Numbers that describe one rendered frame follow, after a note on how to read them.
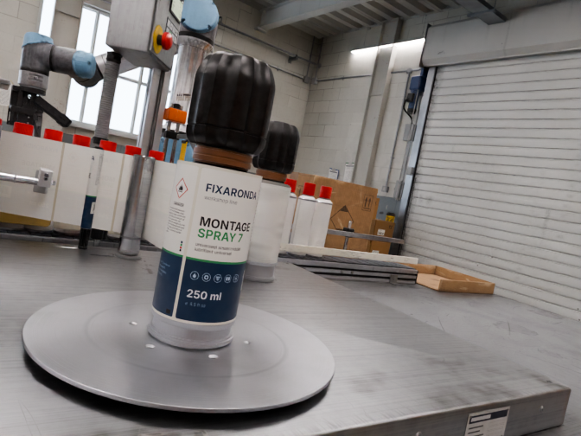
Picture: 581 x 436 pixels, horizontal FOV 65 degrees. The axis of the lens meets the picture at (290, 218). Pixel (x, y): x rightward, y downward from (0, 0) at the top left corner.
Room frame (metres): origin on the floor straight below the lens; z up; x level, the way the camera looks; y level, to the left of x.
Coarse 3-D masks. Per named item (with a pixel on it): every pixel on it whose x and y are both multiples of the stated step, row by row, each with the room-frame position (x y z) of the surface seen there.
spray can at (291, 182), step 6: (288, 180) 1.21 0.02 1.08; (294, 180) 1.22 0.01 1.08; (294, 186) 1.22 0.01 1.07; (294, 198) 1.21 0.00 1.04; (288, 204) 1.20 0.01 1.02; (294, 204) 1.22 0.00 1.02; (288, 210) 1.21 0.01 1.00; (294, 210) 1.23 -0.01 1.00; (288, 216) 1.21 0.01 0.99; (288, 222) 1.21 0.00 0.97; (288, 228) 1.21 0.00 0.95; (282, 234) 1.20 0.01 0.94; (288, 234) 1.22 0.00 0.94; (282, 240) 1.21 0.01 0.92; (288, 240) 1.22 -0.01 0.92; (282, 252) 1.21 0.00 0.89
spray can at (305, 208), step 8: (304, 184) 1.26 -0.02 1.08; (312, 184) 1.25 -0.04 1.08; (304, 192) 1.25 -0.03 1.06; (312, 192) 1.25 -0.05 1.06; (304, 200) 1.24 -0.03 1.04; (312, 200) 1.24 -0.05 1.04; (296, 208) 1.26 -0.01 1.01; (304, 208) 1.24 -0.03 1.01; (312, 208) 1.25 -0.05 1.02; (296, 216) 1.25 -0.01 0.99; (304, 216) 1.24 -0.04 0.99; (312, 216) 1.25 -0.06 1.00; (296, 224) 1.25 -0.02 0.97; (304, 224) 1.24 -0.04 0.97; (296, 232) 1.24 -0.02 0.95; (304, 232) 1.24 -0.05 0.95; (296, 240) 1.24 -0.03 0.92; (304, 240) 1.24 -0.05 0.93; (296, 256) 1.24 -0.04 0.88; (304, 256) 1.25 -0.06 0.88
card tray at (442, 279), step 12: (408, 264) 1.72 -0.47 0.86; (420, 264) 1.75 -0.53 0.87; (420, 276) 1.67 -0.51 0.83; (432, 276) 1.74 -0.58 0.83; (444, 276) 1.77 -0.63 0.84; (456, 276) 1.72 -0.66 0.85; (468, 276) 1.68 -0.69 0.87; (432, 288) 1.45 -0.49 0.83; (444, 288) 1.44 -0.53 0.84; (456, 288) 1.48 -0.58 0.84; (468, 288) 1.51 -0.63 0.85; (480, 288) 1.55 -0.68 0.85; (492, 288) 1.59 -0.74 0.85
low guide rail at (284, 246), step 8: (56, 224) 0.89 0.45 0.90; (64, 224) 0.90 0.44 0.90; (112, 232) 0.95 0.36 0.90; (280, 248) 1.19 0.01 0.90; (288, 248) 1.20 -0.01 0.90; (296, 248) 1.21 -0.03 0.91; (304, 248) 1.23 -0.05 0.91; (312, 248) 1.25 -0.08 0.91; (320, 248) 1.26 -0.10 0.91; (328, 248) 1.28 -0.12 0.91; (344, 256) 1.31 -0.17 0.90; (352, 256) 1.33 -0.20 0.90; (360, 256) 1.35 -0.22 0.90; (368, 256) 1.37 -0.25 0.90; (376, 256) 1.38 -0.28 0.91; (384, 256) 1.40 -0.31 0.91; (392, 256) 1.42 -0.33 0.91; (400, 256) 1.44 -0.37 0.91
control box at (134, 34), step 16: (112, 0) 0.99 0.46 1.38; (128, 0) 0.99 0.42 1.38; (144, 0) 0.99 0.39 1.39; (160, 0) 1.00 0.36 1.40; (112, 16) 0.99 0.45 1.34; (128, 16) 0.99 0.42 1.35; (144, 16) 0.99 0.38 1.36; (160, 16) 1.01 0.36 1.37; (112, 32) 0.99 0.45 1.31; (128, 32) 0.99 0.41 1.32; (144, 32) 0.99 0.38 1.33; (160, 32) 1.03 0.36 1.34; (112, 48) 1.01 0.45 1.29; (128, 48) 0.99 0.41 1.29; (144, 48) 0.99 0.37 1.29; (160, 48) 1.04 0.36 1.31; (144, 64) 1.11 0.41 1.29; (160, 64) 1.08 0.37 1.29
